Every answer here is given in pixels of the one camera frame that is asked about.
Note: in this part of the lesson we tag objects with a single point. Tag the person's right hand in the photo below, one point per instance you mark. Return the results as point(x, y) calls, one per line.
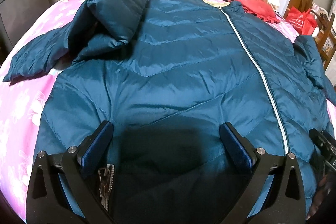
point(325, 186)

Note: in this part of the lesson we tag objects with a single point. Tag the pink floral bed quilt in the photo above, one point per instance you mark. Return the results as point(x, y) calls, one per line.
point(21, 108)

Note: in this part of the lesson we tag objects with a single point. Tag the red ruffled cushion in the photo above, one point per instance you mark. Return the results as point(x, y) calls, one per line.
point(260, 9)

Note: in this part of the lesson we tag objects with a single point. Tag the red shopping bag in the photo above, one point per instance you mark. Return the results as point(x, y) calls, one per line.
point(303, 22)

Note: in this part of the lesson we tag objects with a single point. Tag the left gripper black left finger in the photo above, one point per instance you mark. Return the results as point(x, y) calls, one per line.
point(58, 189)

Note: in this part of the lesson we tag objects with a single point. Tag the teal quilted down jacket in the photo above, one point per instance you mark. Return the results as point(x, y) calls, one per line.
point(172, 111)

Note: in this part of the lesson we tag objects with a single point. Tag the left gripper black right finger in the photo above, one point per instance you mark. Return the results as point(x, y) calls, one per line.
point(285, 201)

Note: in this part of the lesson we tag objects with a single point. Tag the wooden chair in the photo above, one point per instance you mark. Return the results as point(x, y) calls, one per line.
point(325, 40)

